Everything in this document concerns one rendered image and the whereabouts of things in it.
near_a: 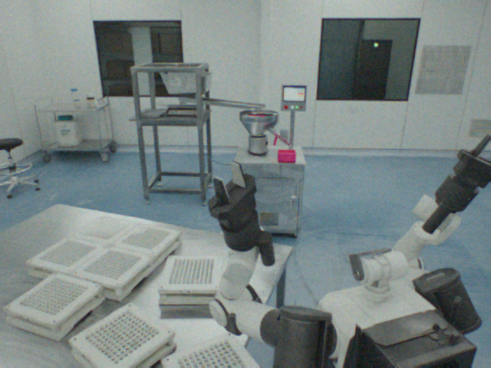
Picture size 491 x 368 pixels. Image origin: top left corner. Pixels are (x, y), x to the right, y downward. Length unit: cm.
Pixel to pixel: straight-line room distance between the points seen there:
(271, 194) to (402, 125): 350
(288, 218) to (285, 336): 273
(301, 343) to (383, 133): 573
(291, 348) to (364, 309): 20
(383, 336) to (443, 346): 12
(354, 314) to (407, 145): 578
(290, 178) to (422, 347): 265
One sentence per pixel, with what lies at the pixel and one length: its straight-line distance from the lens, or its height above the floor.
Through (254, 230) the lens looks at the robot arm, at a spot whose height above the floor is 143.
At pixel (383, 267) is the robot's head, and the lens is 97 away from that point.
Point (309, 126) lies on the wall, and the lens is 623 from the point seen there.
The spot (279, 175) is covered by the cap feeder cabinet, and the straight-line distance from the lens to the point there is 343.
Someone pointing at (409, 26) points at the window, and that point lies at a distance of 636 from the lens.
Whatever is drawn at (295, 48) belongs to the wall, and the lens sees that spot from 606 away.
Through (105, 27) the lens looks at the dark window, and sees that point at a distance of 650.
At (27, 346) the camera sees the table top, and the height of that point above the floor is 83.
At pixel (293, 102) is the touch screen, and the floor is 122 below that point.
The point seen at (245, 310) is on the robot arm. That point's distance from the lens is 107.
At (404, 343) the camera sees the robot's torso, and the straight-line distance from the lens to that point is 94.
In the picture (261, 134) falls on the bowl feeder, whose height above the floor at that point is 95.
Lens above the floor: 183
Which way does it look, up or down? 22 degrees down
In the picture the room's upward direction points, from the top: straight up
